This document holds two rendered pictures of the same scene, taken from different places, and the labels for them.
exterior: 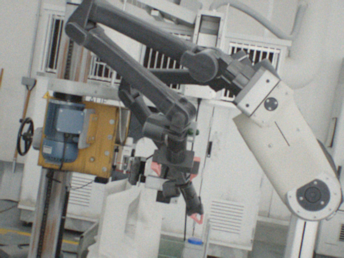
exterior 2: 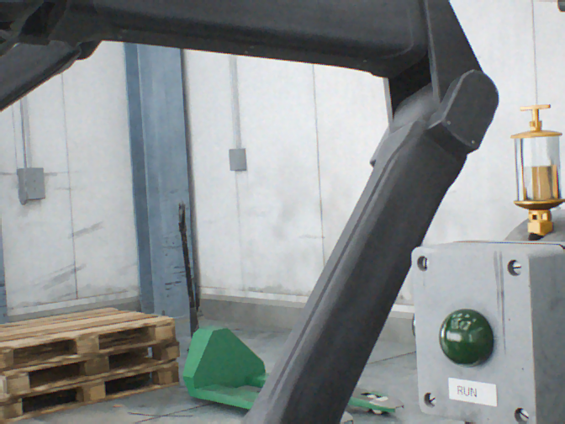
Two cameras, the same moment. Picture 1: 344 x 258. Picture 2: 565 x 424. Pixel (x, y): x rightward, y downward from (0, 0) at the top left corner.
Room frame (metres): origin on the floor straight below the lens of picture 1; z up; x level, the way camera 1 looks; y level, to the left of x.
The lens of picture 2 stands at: (2.75, -0.55, 1.38)
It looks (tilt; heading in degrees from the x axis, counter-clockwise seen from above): 3 degrees down; 133
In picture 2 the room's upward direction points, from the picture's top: 3 degrees counter-clockwise
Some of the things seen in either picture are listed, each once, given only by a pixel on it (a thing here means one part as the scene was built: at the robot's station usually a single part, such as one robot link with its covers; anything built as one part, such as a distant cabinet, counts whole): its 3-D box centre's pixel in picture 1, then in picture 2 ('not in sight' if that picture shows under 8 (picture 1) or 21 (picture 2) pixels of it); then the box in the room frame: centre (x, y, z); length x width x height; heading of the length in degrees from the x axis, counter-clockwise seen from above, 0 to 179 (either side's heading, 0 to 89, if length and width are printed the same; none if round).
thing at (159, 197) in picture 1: (167, 197); not in sight; (2.45, -0.03, 0.98); 0.09 x 0.05 x 0.05; 85
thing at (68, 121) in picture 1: (68, 123); not in sight; (2.24, 0.41, 1.25); 0.10 x 0.08 x 0.12; 110
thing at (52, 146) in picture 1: (63, 130); not in sight; (2.34, 0.45, 1.21); 0.15 x 0.15 x 0.25
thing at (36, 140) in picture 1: (41, 138); not in sight; (2.57, 0.58, 1.14); 0.11 x 0.06 x 0.11; 175
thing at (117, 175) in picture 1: (121, 176); not in sight; (2.47, 0.19, 1.04); 0.08 x 0.06 x 0.05; 85
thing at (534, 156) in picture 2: not in sight; (537, 168); (2.45, -0.02, 1.37); 0.03 x 0.02 x 0.03; 175
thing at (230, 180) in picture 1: (154, 133); not in sight; (5.73, 0.17, 1.05); 2.28 x 1.16 x 2.09; 85
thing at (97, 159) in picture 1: (83, 135); not in sight; (2.58, 0.40, 1.18); 0.34 x 0.25 x 0.31; 85
